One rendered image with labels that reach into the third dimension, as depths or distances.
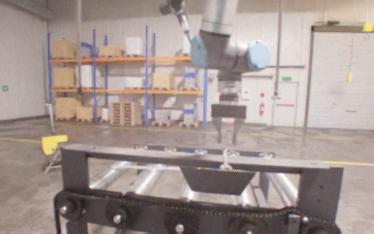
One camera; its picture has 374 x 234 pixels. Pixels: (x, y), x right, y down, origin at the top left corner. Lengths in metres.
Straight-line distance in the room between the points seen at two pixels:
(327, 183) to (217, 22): 0.79
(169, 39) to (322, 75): 7.68
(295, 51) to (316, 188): 9.91
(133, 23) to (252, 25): 6.12
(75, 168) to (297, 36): 10.55
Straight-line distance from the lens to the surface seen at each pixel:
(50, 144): 5.64
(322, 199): 1.03
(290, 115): 10.44
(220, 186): 0.93
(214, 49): 0.54
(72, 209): 1.17
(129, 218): 1.04
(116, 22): 11.94
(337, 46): 11.46
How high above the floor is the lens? 1.44
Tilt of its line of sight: 7 degrees down
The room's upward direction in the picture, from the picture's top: 1 degrees clockwise
